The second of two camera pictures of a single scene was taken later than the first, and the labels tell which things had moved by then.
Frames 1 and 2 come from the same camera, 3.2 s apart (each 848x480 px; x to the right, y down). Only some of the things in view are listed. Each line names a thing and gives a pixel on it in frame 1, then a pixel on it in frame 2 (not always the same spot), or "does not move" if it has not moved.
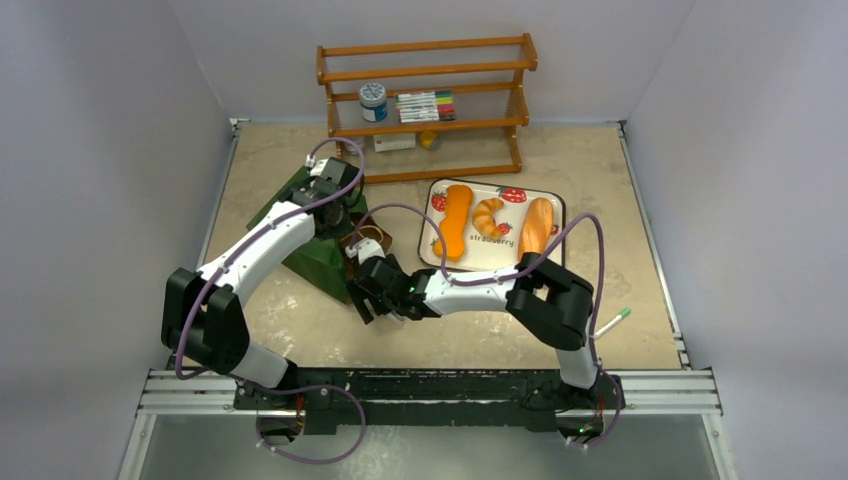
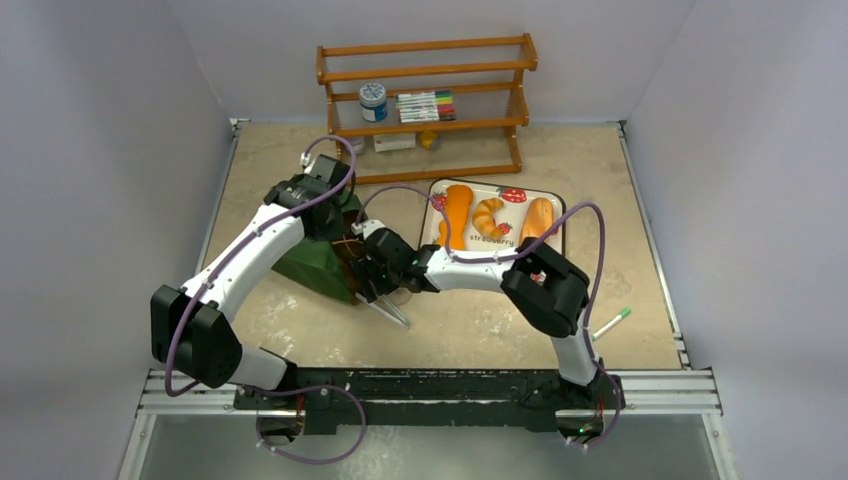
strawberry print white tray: (504, 251) does not move
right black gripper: (370, 290) → (371, 283)
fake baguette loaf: (536, 228) does not move
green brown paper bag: (324, 262) does not move
